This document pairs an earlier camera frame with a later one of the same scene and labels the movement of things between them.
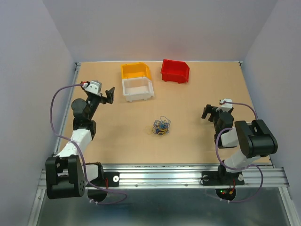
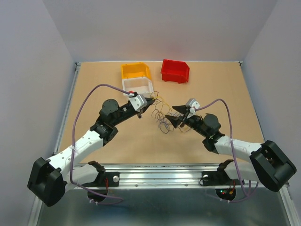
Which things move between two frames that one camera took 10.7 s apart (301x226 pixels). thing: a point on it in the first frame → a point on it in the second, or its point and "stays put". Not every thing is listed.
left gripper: [109, 95] → [144, 108]
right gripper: [209, 108] → [176, 121]
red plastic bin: [173, 71] stays put
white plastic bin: [138, 88] stays put
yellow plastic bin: [135, 70] stays put
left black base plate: [108, 179] stays put
